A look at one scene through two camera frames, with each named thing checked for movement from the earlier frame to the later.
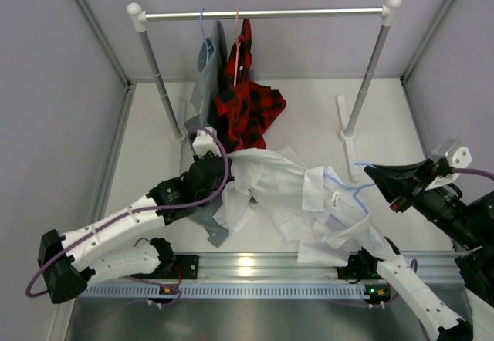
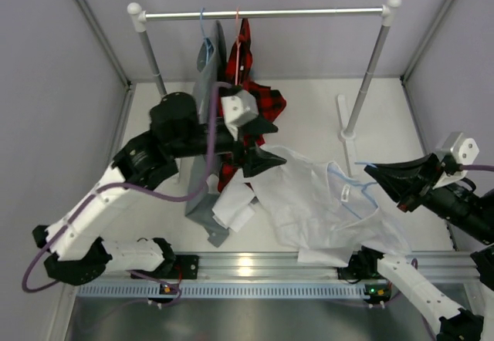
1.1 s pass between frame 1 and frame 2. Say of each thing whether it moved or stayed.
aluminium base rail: stayed
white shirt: moved
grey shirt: stayed
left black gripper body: moved
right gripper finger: stayed
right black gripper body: stayed
